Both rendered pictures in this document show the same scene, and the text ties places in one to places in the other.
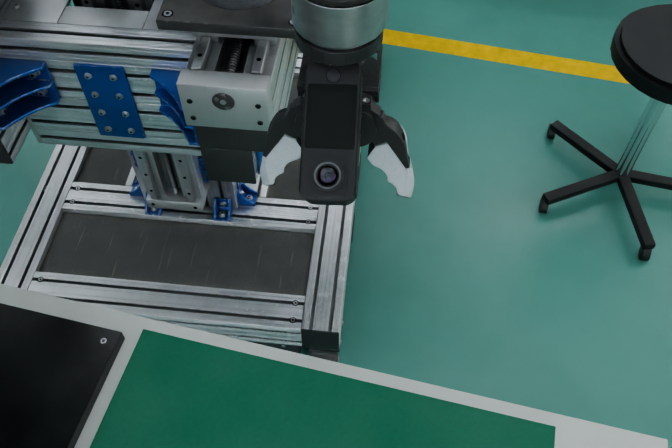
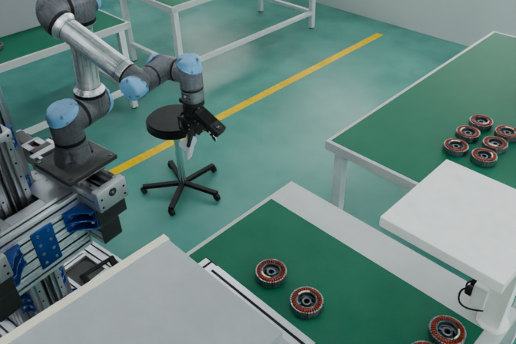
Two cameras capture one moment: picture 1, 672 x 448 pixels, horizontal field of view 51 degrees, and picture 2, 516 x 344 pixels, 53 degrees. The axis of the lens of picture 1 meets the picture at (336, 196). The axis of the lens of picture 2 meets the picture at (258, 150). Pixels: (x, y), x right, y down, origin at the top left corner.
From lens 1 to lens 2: 1.35 m
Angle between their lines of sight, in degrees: 44
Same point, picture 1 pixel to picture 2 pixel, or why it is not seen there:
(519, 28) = not seen: hidden behind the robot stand
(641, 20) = (152, 120)
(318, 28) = (198, 97)
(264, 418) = (215, 259)
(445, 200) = (137, 241)
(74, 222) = not seen: outside the picture
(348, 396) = (226, 236)
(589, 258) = (203, 213)
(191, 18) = (79, 175)
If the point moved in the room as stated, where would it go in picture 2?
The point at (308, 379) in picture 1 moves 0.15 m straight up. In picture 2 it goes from (212, 243) to (209, 214)
